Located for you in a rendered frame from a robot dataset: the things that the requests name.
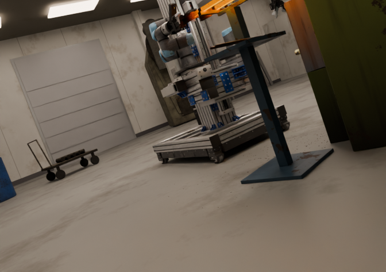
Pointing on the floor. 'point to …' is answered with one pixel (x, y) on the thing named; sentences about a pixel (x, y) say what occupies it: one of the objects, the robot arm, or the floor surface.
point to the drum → (5, 184)
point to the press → (156, 76)
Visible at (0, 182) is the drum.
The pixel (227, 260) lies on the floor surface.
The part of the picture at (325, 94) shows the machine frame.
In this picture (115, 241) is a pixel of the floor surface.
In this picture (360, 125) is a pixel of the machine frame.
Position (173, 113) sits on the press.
